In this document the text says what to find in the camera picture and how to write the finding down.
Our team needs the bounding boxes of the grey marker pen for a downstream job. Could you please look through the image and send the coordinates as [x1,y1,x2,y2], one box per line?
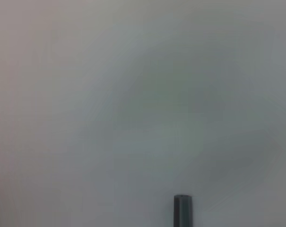
[173,194,193,227]

